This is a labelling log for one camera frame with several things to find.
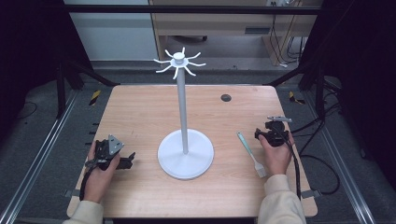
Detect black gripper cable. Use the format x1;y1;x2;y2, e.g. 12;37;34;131
78;166;95;202
276;125;303;200

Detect yellow black striped tape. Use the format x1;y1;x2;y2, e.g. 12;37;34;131
89;90;103;106
288;91;306;105

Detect wooden desk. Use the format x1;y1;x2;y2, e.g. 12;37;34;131
66;84;318;218

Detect person's right hand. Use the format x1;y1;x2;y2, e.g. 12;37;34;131
259;132;295;176

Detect aluminium floor rail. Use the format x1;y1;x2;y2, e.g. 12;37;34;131
303;90;377;224
0;90;79;224

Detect person's left hand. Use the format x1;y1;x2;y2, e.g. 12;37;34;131
82;141;121;204

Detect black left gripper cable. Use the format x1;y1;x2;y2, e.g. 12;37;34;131
78;166;95;202

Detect black floor cables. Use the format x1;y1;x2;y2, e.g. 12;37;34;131
290;77;344;196

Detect black metal frame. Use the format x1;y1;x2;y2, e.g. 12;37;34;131
0;0;396;119

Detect hanging black cables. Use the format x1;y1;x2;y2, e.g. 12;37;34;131
269;13;307;68

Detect white hook stand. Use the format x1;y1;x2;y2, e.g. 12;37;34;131
152;47;215;181

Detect green handled basting brush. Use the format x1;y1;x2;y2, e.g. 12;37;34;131
236;131;268;179

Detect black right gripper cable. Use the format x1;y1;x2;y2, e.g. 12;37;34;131
276;125;303;200

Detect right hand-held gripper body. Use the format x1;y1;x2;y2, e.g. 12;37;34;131
258;116;293;147

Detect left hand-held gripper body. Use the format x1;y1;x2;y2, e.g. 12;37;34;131
85;133;125;172

